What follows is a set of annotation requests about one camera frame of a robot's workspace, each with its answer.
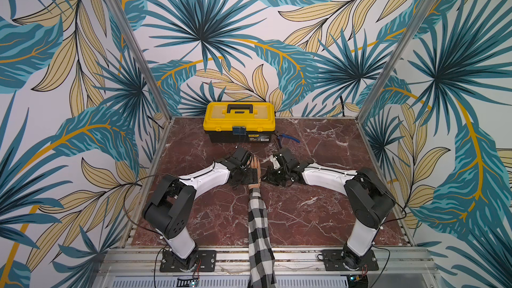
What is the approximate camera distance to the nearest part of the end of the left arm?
26.5 inches

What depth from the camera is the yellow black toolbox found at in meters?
0.97

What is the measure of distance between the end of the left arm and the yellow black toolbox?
0.22 meters
